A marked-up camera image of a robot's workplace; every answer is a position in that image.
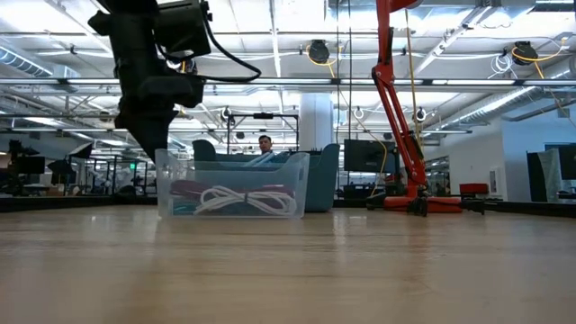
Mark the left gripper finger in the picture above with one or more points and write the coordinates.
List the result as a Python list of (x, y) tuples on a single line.
[(159, 135), (139, 135)]

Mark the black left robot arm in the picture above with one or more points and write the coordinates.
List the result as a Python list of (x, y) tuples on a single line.
[(130, 4)]

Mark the clear plastic bin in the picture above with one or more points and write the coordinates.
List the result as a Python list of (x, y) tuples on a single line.
[(234, 173)]

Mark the person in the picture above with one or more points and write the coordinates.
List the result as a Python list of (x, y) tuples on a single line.
[(265, 144)]

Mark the long ceiling light bar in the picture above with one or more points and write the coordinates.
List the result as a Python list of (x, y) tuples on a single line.
[(288, 81)]

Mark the white building column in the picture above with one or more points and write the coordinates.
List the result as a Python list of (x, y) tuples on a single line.
[(315, 121)]

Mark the teal plastic bin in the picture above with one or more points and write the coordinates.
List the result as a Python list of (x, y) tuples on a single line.
[(321, 180)]

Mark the black background monitor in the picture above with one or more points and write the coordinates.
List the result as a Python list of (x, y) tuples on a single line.
[(369, 155)]

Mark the red desk lamp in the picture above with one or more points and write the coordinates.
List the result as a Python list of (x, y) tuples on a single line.
[(407, 148)]

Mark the red box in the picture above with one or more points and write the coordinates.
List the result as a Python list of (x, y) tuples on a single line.
[(472, 189)]

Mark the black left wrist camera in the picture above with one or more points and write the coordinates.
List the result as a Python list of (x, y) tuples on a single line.
[(184, 27)]

